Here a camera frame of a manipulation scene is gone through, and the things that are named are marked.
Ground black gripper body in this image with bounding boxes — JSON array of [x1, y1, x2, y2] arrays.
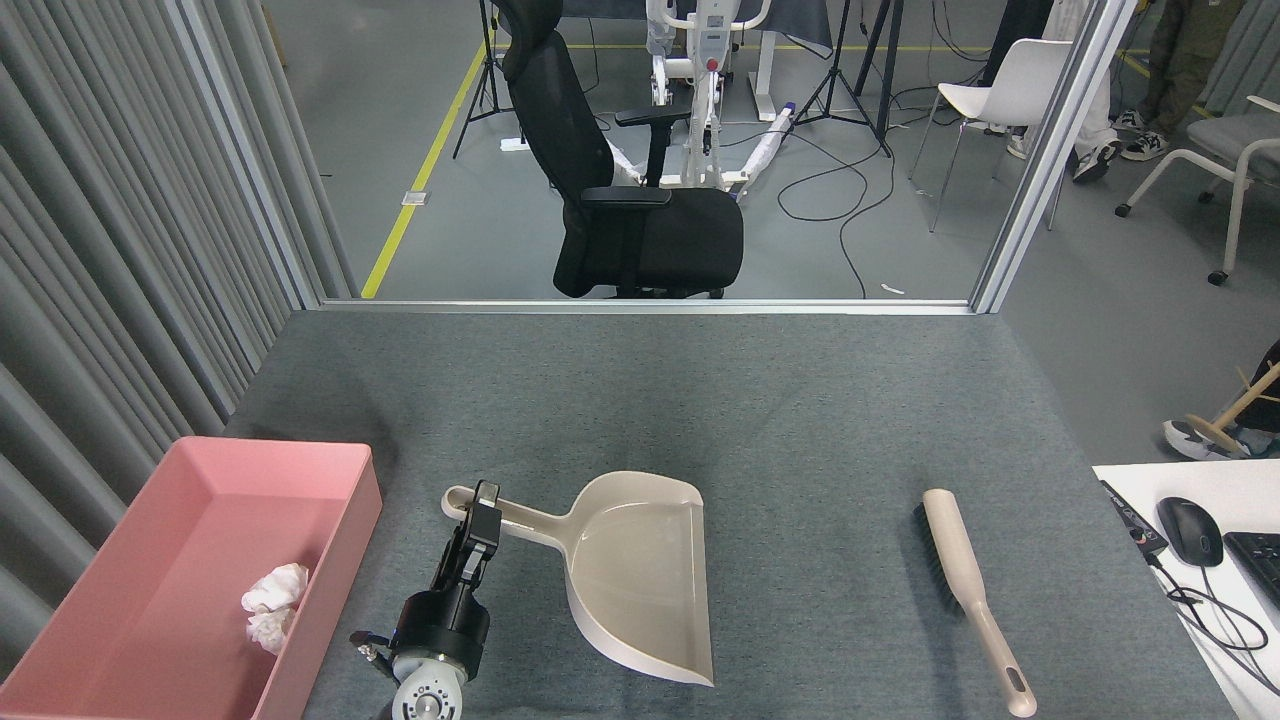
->
[[392, 590, 491, 667]]

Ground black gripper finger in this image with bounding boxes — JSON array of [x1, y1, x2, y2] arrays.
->
[[455, 480, 503, 601], [432, 520, 466, 599]]

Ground white paper ball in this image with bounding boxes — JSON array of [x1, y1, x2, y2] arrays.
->
[[246, 607, 296, 656], [241, 563, 310, 613]]

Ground beige plastic dustpan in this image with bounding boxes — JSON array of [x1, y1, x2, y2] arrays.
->
[[441, 470, 715, 688]]

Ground beige hand brush black bristles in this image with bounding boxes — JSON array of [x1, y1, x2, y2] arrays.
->
[[912, 488, 1038, 719]]

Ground wooden stand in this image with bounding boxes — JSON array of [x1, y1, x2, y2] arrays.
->
[[1186, 362, 1280, 456]]

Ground pink plastic bin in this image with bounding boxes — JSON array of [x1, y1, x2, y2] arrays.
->
[[0, 436, 383, 720]]

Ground black office chair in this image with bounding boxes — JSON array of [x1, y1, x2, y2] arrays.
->
[[497, 0, 746, 300]]

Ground black tripod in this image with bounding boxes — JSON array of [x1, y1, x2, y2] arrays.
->
[[452, 0, 531, 161], [795, 0, 906, 159]]

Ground grey ribbed curtain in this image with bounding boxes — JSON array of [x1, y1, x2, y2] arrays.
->
[[1190, 0, 1280, 116], [0, 0, 358, 681]]

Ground white stand on wheels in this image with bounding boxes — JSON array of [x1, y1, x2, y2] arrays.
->
[[605, 0, 801, 196]]

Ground small black flat device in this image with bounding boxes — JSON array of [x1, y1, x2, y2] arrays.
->
[[1100, 480, 1169, 558]]

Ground white plastic chair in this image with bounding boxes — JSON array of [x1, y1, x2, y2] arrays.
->
[[908, 38, 1076, 233]]

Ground black computer mouse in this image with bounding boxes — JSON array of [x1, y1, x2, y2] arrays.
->
[[1157, 497, 1225, 568]]

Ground white chair leg with caster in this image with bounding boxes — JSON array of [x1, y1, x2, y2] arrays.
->
[[1176, 312, 1280, 420]]

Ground white side table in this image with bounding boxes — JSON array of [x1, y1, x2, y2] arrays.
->
[[1092, 458, 1280, 720]]

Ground black keyboard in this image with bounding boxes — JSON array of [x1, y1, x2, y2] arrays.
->
[[1223, 531, 1280, 611]]

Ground silver table rail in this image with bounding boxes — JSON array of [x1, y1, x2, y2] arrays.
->
[[320, 298, 976, 317]]

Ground silver post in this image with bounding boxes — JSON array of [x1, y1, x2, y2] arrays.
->
[[165, 0, 326, 311], [970, 0, 1141, 314]]

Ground black floor cable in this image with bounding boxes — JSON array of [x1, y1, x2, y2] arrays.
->
[[777, 125, 898, 299]]

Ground black desk cable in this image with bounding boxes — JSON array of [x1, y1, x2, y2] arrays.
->
[[1145, 550, 1280, 696]]

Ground grey chair white frame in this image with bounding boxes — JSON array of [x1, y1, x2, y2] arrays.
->
[[1115, 95, 1280, 287]]

